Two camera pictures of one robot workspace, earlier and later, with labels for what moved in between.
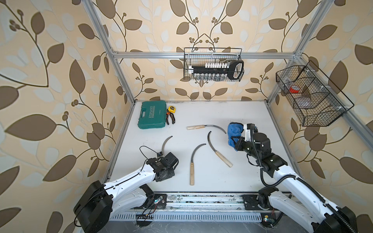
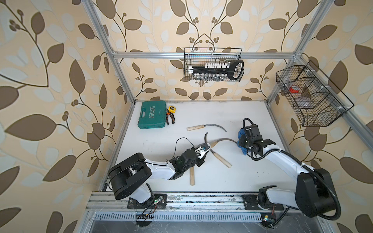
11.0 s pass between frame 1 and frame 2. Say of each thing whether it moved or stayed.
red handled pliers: stayed
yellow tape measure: stayed
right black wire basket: stayed
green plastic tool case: stayed
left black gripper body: moved
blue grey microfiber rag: moved
